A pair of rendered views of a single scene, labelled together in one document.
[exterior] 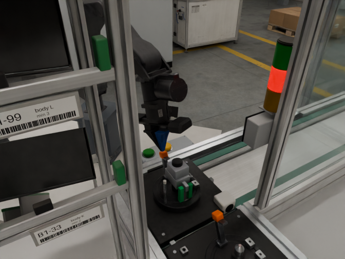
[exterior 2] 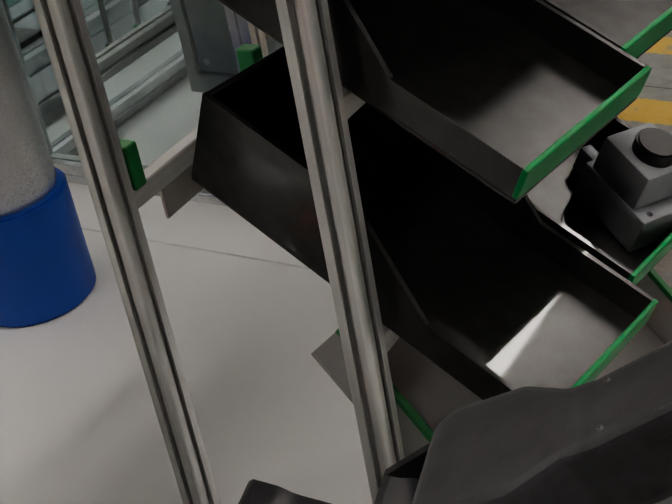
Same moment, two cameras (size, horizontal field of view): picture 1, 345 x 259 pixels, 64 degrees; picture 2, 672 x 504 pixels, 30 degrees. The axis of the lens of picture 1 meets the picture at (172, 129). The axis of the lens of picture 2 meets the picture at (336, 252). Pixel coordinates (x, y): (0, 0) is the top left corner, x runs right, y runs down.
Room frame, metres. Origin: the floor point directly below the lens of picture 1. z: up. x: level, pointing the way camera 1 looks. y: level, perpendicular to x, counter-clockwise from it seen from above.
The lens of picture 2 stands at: (0.98, -0.12, 1.67)
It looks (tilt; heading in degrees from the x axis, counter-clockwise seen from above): 31 degrees down; 156
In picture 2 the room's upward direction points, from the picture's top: 11 degrees counter-clockwise
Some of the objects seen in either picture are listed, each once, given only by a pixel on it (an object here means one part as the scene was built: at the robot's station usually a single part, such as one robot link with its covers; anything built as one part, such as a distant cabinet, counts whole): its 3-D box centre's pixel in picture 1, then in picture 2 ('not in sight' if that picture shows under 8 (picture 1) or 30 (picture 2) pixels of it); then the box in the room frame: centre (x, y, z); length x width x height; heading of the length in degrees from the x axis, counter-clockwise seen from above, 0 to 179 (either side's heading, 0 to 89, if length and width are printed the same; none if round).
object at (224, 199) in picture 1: (224, 202); not in sight; (0.52, -0.15, 0.97); 0.05 x 0.05 x 0.04; 31
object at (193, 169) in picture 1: (176, 195); not in sight; (0.56, -0.01, 0.96); 0.24 x 0.24 x 0.02; 31
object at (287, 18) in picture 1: (303, 23); not in sight; (5.92, -2.72, 0.20); 1.20 x 0.80 x 0.41; 28
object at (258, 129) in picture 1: (277, 95); not in sight; (0.55, -0.24, 1.29); 0.12 x 0.05 x 0.25; 121
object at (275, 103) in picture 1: (276, 98); not in sight; (0.55, -0.24, 1.28); 0.05 x 0.05 x 0.05
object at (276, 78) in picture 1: (281, 77); not in sight; (0.55, -0.24, 1.33); 0.05 x 0.05 x 0.05
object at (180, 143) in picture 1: (166, 153); not in sight; (0.79, 0.02, 0.93); 0.21 x 0.07 x 0.06; 121
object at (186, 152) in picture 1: (216, 150); not in sight; (0.83, -0.17, 0.91); 0.89 x 0.06 x 0.11; 121
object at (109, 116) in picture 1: (99, 131); not in sight; (0.89, 0.29, 0.96); 0.15 x 0.15 x 0.20; 73
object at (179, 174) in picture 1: (178, 172); not in sight; (0.55, -0.02, 1.06); 0.08 x 0.04 x 0.07; 31
